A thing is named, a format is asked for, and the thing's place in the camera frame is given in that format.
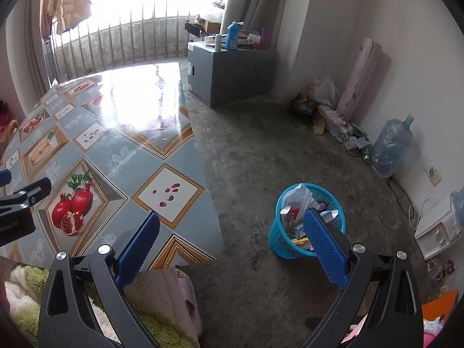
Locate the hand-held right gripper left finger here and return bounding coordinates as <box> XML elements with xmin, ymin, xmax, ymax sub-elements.
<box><xmin>38</xmin><ymin>210</ymin><xmax>161</xmax><ymax>348</ymax></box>

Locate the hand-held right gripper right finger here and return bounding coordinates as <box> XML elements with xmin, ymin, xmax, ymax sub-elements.
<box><xmin>302</xmin><ymin>208</ymin><xmax>424</xmax><ymax>348</ymax></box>

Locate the blue plastic basket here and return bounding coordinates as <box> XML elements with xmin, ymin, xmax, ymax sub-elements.
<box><xmin>268</xmin><ymin>183</ymin><xmax>346</xmax><ymax>260</ymax></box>

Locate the crumpled white plastic bag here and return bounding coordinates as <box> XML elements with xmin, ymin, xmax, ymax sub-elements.
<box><xmin>283</xmin><ymin>184</ymin><xmax>323</xmax><ymax>222</ymax></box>

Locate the white green fleece robe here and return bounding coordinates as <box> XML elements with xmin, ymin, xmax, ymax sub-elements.
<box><xmin>0</xmin><ymin>264</ymin><xmax>200</xmax><ymax>348</ymax></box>

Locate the pink slipper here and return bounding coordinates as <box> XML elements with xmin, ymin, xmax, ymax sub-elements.
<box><xmin>176</xmin><ymin>266</ymin><xmax>203</xmax><ymax>338</ymax></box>

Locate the fruit-print tablecloth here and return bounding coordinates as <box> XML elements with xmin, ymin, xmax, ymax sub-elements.
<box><xmin>0</xmin><ymin>62</ymin><xmax>223</xmax><ymax>272</ymax></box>

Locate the white electric appliance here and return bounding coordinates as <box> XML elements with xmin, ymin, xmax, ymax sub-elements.
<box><xmin>414</xmin><ymin>192</ymin><xmax>464</xmax><ymax>251</ymax></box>

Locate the large blue water jug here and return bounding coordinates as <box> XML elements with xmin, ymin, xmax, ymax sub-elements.
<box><xmin>370</xmin><ymin>114</ymin><xmax>414</xmax><ymax>179</ymax></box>

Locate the orange paper sheet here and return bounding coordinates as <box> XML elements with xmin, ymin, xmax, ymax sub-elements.
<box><xmin>422</xmin><ymin>290</ymin><xmax>459</xmax><ymax>325</ymax></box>

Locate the dark snack box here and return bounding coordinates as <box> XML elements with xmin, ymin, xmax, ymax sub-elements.
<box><xmin>290</xmin><ymin>94</ymin><xmax>320</xmax><ymax>115</ymax></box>

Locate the pink rolled mat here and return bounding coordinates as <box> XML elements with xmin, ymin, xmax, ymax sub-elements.
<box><xmin>337</xmin><ymin>37</ymin><xmax>383</xmax><ymax>122</ymax></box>

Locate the metal window railing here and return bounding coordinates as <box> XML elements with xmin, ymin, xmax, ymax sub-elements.
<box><xmin>43</xmin><ymin>0</ymin><xmax>233</xmax><ymax>80</ymax></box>

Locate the beige puffer jacket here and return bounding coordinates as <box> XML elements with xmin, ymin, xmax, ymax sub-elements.
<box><xmin>40</xmin><ymin>0</ymin><xmax>92</xmax><ymax>35</ymax></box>

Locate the grey cabinet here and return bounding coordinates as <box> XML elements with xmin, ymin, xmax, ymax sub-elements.
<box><xmin>187</xmin><ymin>40</ymin><xmax>276</xmax><ymax>108</ymax></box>

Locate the blue plastic bottle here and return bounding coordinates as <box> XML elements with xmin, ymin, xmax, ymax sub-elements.
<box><xmin>225</xmin><ymin>21</ymin><xmax>240</xmax><ymax>50</ymax></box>

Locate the grey curtain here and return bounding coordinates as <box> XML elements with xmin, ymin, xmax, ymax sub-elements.
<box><xmin>217</xmin><ymin>0</ymin><xmax>291</xmax><ymax>44</ymax></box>

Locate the wall socket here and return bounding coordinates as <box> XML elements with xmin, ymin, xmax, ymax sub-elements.
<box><xmin>425</xmin><ymin>167</ymin><xmax>442</xmax><ymax>186</ymax></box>

